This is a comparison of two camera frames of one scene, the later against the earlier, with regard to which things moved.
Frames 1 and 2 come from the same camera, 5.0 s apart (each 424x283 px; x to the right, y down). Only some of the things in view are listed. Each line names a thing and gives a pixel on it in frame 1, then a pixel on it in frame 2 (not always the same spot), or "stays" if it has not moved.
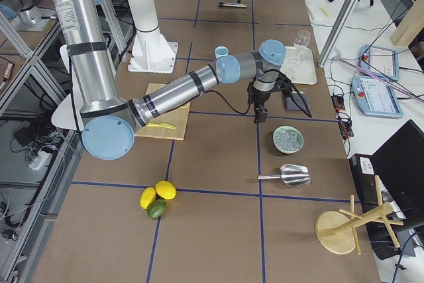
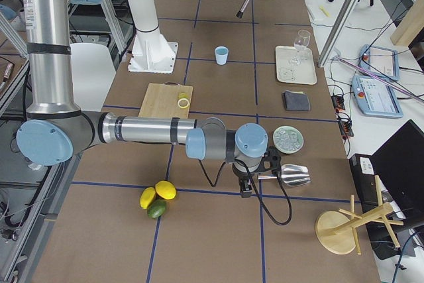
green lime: (157, 209) stays
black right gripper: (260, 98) -> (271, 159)
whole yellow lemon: (166, 189) stays
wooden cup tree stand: (337, 231) stays
